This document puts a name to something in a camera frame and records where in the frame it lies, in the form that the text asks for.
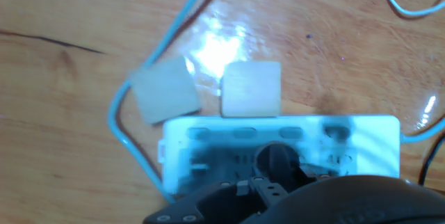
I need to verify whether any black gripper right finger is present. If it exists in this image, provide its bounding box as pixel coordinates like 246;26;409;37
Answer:
297;163;332;183

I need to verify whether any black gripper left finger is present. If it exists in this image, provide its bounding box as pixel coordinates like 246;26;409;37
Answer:
142;176;290;224

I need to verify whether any light grey plug with cord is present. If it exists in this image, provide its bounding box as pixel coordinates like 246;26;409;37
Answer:
106;0;300;205

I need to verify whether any white power strip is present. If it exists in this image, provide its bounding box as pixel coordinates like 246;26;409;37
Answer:
158;114;401;197

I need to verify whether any light wooden cube block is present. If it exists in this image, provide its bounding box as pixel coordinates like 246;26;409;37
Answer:
220;60;282;118
129;56;202;126

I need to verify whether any thin black cable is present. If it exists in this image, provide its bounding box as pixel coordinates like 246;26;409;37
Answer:
419;136;445;187

